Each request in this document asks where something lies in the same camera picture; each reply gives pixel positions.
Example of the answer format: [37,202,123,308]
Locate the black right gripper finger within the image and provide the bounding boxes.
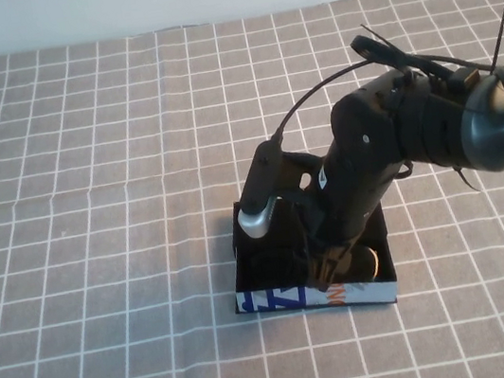
[322,242,358,291]
[303,245,335,293]

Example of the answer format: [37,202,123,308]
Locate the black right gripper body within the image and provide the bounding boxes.
[302,137,423,252]

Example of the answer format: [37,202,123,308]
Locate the black frame glasses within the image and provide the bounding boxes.
[244,230,386,303]

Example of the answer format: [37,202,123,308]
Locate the black printed glasses case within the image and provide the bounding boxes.
[219,175,404,330]

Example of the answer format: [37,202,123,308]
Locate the black zip tie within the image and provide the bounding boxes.
[482,0,504,76]
[455,161,482,196]

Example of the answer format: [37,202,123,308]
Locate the grey white-grid tablecloth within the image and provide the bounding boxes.
[0,0,504,378]

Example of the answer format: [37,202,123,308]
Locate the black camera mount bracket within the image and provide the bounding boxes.
[275,148,334,251]

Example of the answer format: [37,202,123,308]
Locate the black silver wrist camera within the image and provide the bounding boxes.
[225,137,299,243]

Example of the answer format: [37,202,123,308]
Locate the black camera cable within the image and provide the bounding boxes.
[258,12,504,148]

